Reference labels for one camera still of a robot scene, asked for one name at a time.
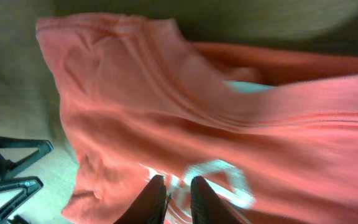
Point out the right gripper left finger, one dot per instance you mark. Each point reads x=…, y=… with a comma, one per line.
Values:
x=150, y=206

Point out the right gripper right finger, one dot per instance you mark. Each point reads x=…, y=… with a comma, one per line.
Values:
x=206, y=206

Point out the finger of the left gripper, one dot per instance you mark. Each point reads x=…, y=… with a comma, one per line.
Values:
x=13, y=194
x=18, y=154

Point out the orange soccer t-shirt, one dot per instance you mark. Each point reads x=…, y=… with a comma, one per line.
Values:
x=274, y=133

